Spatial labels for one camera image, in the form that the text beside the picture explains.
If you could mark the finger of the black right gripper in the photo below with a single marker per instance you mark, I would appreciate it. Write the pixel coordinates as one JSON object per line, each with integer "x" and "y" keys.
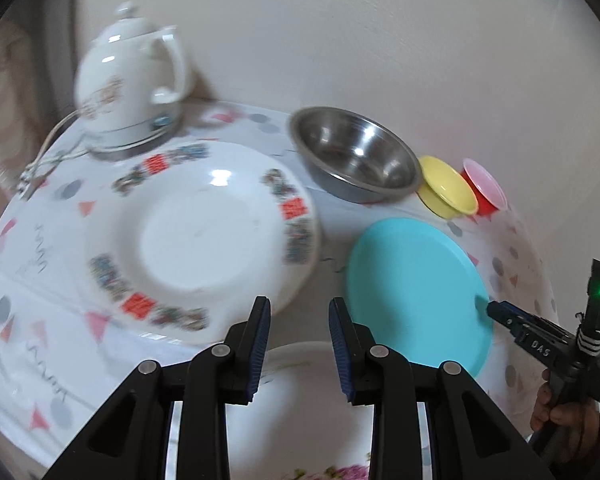
{"x": 519, "y": 323}

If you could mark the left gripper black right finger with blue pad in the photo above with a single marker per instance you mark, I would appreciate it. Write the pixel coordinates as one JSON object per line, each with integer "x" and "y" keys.
{"x": 469, "y": 437}

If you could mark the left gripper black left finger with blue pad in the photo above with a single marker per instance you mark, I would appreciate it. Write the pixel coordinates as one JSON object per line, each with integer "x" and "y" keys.
{"x": 128, "y": 437}

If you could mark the turquoise plastic plate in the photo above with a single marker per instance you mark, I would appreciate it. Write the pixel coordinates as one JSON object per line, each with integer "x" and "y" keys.
{"x": 419, "y": 294}

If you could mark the red and pink plastic bowl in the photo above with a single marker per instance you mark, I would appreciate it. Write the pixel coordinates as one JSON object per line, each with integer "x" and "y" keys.
{"x": 490, "y": 196}

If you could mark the white floral plate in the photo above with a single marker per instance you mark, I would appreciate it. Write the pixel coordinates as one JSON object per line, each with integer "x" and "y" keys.
{"x": 299, "y": 424}

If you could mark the yellow plastic bowl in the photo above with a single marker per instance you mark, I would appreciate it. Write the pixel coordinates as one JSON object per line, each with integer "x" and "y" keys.
{"x": 444, "y": 191}

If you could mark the large white patterned plate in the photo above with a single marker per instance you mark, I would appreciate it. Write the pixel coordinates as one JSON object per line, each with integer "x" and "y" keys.
{"x": 179, "y": 243}

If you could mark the stainless steel bowl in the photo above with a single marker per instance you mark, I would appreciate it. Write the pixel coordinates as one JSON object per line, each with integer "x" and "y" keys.
{"x": 352, "y": 157}

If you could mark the person's right hand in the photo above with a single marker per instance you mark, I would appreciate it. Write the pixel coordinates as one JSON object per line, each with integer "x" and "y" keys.
{"x": 581, "y": 421}

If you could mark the white patterned tablecloth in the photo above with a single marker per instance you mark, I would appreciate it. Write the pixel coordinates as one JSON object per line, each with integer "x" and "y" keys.
{"x": 60, "y": 353}

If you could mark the white ceramic electric kettle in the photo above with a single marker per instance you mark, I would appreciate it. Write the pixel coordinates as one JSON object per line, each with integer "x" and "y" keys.
{"x": 130, "y": 84}

